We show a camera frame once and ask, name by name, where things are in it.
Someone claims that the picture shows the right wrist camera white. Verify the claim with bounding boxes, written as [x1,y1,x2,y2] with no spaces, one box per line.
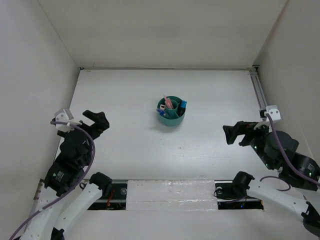
[254,105,281,130]

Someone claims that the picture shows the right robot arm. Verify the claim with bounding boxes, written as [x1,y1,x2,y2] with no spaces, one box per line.
[213,121,320,237]

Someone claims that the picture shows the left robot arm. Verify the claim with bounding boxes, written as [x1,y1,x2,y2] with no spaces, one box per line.
[10,108,112,240]

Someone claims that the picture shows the orange marker pen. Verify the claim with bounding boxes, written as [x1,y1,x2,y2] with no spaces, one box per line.
[166,98,174,110]

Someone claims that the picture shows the black marker blue cap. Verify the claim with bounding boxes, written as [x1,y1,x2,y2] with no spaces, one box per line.
[177,100,187,117]

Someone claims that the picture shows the red pink pen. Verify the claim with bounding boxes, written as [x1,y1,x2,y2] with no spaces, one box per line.
[163,95,171,108]

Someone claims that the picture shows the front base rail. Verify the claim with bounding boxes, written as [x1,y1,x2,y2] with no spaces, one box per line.
[88,179,264,212]

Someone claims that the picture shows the aluminium rail right side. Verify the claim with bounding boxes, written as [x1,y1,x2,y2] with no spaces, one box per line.
[248,65,268,113]

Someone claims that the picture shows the clear spray bottle blue cap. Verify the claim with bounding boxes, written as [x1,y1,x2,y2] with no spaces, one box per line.
[156,108,168,118]

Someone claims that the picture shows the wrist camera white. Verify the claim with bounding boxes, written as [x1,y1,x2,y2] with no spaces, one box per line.
[254,105,281,130]
[53,108,80,133]

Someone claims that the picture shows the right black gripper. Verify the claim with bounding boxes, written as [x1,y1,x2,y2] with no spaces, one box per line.
[222,118,275,169]

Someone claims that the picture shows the teal round compartment organizer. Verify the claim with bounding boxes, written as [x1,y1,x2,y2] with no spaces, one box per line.
[156,95,187,127]

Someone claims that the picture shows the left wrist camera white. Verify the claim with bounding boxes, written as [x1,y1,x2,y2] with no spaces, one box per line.
[53,108,80,133]

